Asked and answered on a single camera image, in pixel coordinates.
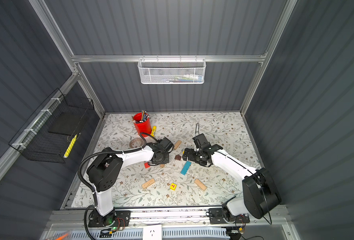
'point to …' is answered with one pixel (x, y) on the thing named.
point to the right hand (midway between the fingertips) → (190, 158)
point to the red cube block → (146, 165)
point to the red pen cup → (142, 121)
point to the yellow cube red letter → (173, 186)
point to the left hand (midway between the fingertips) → (165, 160)
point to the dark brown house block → (177, 157)
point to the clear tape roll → (136, 143)
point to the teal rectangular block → (186, 167)
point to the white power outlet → (152, 232)
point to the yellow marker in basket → (68, 151)
